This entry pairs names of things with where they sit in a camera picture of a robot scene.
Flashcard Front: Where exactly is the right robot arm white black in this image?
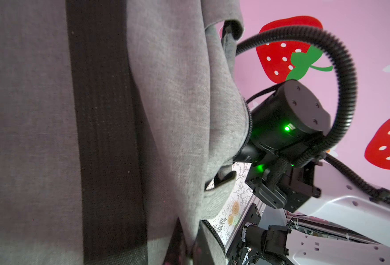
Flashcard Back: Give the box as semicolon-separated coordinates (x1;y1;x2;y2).
219;25;390;265

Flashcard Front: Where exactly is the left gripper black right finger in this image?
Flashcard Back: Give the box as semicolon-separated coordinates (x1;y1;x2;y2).
193;220;227;265

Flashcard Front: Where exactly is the grey laptop bag black strap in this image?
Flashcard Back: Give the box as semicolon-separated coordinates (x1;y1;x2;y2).
0;0;252;265

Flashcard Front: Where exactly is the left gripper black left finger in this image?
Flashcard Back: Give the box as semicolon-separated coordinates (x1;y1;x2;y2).
163;219;187;265

